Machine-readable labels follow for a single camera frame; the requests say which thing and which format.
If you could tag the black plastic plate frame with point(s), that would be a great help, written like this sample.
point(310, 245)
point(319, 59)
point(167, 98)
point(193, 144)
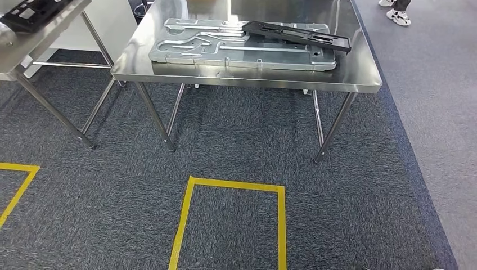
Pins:
point(298, 35)
point(33, 15)

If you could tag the stainless steel workbench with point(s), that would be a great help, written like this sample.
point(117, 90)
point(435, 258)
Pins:
point(22, 48)
point(357, 70)

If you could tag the stamped grey metal panel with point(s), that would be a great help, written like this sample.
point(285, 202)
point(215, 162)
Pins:
point(231, 56)

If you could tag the yellow floor tape square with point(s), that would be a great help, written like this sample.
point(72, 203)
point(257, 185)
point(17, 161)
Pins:
point(182, 223)

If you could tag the white display plinth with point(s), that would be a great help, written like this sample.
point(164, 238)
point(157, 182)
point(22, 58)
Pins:
point(111, 22)

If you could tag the white and black sneaker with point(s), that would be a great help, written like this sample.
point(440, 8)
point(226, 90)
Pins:
point(385, 3)
point(398, 18)

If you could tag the person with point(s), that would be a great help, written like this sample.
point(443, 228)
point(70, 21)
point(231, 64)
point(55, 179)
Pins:
point(402, 4)

